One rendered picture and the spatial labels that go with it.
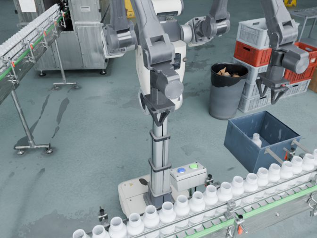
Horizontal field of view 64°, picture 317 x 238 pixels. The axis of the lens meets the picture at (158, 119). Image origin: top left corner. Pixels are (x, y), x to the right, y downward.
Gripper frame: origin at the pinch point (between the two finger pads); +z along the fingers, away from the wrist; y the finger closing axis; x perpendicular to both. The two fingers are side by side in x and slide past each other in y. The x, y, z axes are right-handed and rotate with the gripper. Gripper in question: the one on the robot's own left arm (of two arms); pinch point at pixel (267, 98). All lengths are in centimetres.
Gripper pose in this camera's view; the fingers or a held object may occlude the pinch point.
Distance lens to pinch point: 107.9
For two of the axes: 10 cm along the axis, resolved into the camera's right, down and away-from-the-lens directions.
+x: -9.3, 2.1, -3.0
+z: 0.1, 8.3, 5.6
